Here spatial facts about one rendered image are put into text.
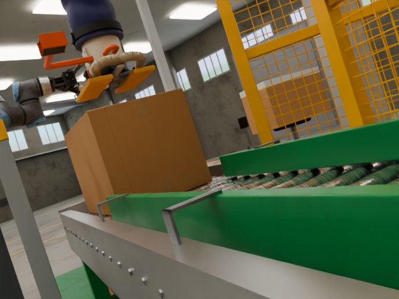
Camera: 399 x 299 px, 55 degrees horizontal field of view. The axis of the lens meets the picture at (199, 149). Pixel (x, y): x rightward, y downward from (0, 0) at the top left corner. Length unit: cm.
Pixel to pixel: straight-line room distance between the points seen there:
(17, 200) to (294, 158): 92
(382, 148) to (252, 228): 49
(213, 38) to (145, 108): 1096
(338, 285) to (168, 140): 125
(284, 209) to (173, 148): 110
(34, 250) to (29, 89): 80
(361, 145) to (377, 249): 61
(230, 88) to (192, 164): 1061
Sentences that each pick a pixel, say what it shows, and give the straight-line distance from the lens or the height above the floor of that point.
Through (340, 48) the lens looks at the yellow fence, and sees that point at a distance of 118.
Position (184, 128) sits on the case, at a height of 79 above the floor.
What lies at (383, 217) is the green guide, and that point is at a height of 62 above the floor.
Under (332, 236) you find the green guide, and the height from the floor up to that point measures 60.
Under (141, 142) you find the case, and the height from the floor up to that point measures 78.
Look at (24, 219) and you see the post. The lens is 145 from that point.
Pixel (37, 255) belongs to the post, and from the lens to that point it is 146.
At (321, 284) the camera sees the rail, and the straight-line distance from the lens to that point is 32.
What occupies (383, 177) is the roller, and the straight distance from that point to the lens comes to 85.
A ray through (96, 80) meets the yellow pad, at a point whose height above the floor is 108.
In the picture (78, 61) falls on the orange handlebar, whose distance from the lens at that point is 173.
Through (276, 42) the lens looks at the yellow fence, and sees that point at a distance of 158.
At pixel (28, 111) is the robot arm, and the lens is 190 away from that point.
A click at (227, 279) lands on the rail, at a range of 38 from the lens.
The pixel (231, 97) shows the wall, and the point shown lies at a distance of 1213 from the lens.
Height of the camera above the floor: 73
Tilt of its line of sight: 1 degrees down
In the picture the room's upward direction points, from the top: 18 degrees counter-clockwise
